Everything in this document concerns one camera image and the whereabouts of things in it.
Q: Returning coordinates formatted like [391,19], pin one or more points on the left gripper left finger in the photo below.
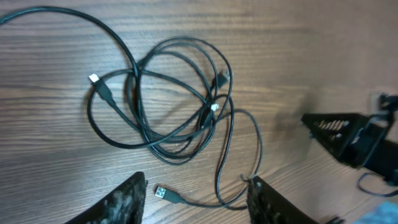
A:
[123,205]

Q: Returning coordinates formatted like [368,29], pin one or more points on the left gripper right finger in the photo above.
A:
[267,206]

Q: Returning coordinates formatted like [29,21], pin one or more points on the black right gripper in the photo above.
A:
[360,140]

